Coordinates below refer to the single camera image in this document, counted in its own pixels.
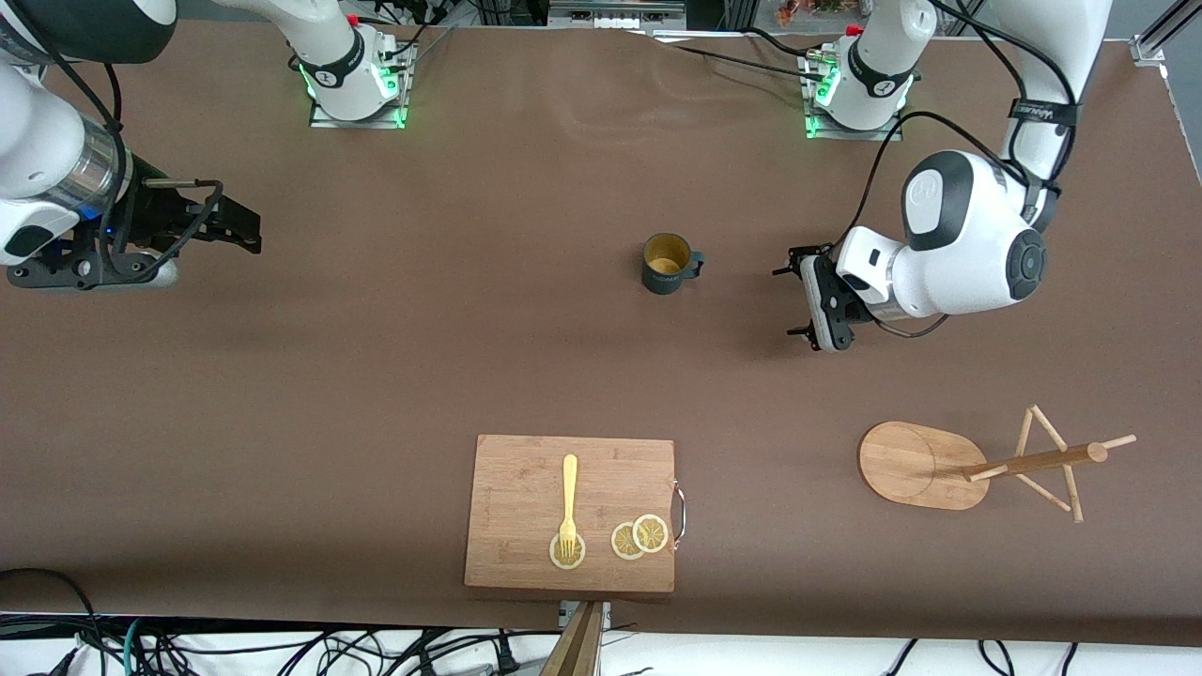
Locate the teal cup yellow inside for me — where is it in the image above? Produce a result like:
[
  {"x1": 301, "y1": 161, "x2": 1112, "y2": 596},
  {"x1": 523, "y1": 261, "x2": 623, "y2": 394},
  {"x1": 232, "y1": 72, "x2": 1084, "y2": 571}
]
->
[{"x1": 642, "y1": 233, "x2": 705, "y2": 297}]

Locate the wooden cup rack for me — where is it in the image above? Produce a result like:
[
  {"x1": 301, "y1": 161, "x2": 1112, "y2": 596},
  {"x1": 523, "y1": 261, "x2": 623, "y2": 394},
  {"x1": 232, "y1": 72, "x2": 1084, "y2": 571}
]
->
[{"x1": 857, "y1": 404, "x2": 1137, "y2": 524}]

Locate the brown table cover mat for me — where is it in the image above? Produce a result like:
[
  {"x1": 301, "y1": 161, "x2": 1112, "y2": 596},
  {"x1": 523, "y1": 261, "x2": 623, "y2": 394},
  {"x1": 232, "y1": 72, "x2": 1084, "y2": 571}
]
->
[{"x1": 0, "y1": 21, "x2": 1202, "y2": 649}]

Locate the yellow plastic fork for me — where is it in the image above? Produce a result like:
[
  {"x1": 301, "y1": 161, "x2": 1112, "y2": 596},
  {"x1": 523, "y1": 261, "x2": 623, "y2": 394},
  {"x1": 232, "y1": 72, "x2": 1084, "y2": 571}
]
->
[{"x1": 560, "y1": 454, "x2": 578, "y2": 560}]

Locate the grey electronics box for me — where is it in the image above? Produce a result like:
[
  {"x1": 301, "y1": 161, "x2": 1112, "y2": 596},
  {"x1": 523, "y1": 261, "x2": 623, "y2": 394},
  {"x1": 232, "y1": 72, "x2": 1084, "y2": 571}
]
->
[{"x1": 549, "y1": 0, "x2": 686, "y2": 31}]

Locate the wooden cutting board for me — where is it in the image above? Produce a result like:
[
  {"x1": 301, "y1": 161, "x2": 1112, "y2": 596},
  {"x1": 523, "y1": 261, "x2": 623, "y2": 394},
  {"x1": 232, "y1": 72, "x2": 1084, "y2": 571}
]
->
[{"x1": 464, "y1": 434, "x2": 686, "y2": 594}]

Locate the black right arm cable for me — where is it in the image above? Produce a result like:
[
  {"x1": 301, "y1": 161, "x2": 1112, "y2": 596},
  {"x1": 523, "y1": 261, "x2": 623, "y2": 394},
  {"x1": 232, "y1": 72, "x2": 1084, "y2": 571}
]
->
[{"x1": 19, "y1": 19, "x2": 226, "y2": 278}]

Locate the black power cable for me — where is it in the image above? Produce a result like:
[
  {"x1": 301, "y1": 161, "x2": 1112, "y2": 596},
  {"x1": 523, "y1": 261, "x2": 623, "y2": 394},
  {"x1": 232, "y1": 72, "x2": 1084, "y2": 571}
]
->
[
  {"x1": 669, "y1": 43, "x2": 829, "y2": 84},
  {"x1": 747, "y1": 26, "x2": 832, "y2": 59}
]

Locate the aluminium frame profile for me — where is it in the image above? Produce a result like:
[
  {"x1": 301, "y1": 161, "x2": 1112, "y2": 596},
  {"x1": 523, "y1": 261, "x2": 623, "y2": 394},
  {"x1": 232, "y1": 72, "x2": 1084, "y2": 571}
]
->
[{"x1": 1132, "y1": 0, "x2": 1202, "y2": 67}]

